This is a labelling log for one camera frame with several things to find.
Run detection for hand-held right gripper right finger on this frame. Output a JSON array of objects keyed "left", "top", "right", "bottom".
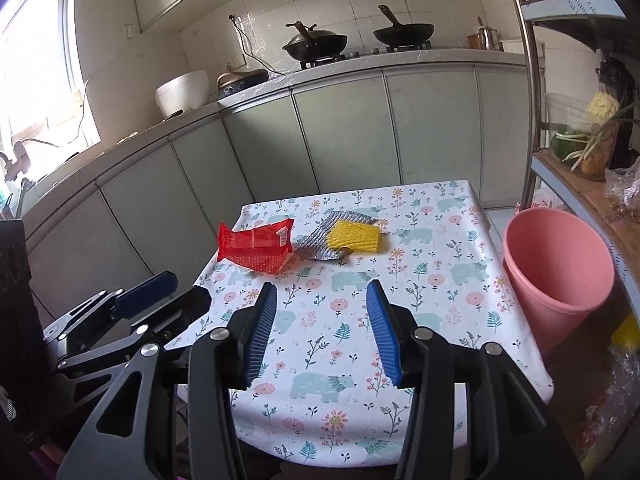
[{"left": 365, "top": 279, "right": 586, "bottom": 480}]

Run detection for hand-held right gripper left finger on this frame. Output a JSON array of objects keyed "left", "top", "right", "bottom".
[{"left": 55, "top": 281, "right": 278, "bottom": 480}]

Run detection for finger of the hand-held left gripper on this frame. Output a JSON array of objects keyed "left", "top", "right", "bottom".
[
  {"left": 42, "top": 271, "right": 178, "bottom": 347},
  {"left": 57, "top": 286, "right": 213, "bottom": 382}
]

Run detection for pink plastic bin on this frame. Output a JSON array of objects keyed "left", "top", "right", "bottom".
[{"left": 502, "top": 208, "right": 616, "bottom": 356}]

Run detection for red snack bag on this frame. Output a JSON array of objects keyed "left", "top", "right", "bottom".
[{"left": 216, "top": 217, "right": 296, "bottom": 275}]

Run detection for large yellow sponge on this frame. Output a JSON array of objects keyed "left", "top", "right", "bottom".
[{"left": 326, "top": 219, "right": 391, "bottom": 255}]

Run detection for silver mesh dishcloth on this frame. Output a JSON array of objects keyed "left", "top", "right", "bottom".
[{"left": 295, "top": 211, "right": 383, "bottom": 262}]

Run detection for metal faucet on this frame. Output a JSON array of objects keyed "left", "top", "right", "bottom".
[{"left": 0, "top": 140, "right": 32, "bottom": 182}]

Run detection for white rice cooker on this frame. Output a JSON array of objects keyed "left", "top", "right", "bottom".
[{"left": 155, "top": 70, "right": 210, "bottom": 120}]

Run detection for grey kitchen cabinet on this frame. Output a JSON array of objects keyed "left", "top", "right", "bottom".
[{"left": 20, "top": 47, "right": 531, "bottom": 306}]

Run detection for window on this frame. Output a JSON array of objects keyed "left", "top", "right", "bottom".
[{"left": 0, "top": 0, "right": 101, "bottom": 171}]

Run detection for yellow packet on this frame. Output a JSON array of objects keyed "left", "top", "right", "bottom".
[{"left": 610, "top": 312, "right": 640, "bottom": 350}]

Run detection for gas stove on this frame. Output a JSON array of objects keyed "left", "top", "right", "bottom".
[{"left": 300, "top": 40, "right": 436, "bottom": 70}]

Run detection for clear plastic bag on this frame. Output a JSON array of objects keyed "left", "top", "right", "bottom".
[{"left": 602, "top": 157, "right": 640, "bottom": 216}]

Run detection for green scallions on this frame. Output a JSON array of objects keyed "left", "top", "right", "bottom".
[{"left": 562, "top": 110, "right": 640, "bottom": 171}]

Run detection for black wok with lid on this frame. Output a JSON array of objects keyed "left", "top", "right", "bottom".
[{"left": 281, "top": 21, "right": 348, "bottom": 63}]

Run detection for black open wok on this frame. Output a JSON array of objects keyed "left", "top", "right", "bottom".
[{"left": 372, "top": 4, "right": 435, "bottom": 47}]

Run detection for metal shelf rack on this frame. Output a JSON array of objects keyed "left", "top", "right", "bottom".
[{"left": 500, "top": 0, "right": 640, "bottom": 480}]

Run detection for cauliflower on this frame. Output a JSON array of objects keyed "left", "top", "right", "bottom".
[{"left": 585, "top": 91, "right": 621, "bottom": 126}]

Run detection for steel kettle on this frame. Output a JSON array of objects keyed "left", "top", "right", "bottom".
[{"left": 477, "top": 16, "right": 502, "bottom": 51}]

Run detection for black appliance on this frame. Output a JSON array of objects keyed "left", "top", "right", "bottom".
[{"left": 597, "top": 57, "right": 632, "bottom": 101}]

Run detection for black power cable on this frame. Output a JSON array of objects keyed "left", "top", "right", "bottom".
[{"left": 229, "top": 14, "right": 282, "bottom": 77}]

